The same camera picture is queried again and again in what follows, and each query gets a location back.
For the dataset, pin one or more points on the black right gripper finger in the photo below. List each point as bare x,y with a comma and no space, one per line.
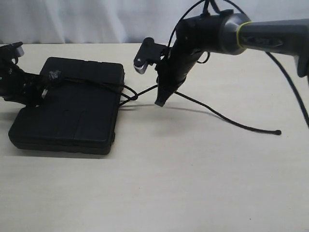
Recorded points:
164,92

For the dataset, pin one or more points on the black plastic carrying case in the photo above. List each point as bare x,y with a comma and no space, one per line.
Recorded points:
76,117

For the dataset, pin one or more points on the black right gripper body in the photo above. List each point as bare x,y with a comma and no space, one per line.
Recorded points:
172,70

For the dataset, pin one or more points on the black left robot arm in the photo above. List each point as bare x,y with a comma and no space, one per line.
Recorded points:
5,61

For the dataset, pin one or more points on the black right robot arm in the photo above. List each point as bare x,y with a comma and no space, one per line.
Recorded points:
229,33

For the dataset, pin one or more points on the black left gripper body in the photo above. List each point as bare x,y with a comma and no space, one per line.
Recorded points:
23,87

